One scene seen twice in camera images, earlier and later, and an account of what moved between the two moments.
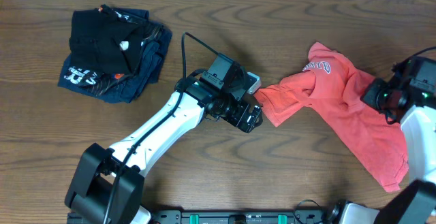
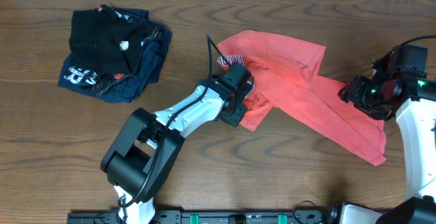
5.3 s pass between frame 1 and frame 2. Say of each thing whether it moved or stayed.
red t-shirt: moved
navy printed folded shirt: stayed
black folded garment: stayed
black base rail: stayed
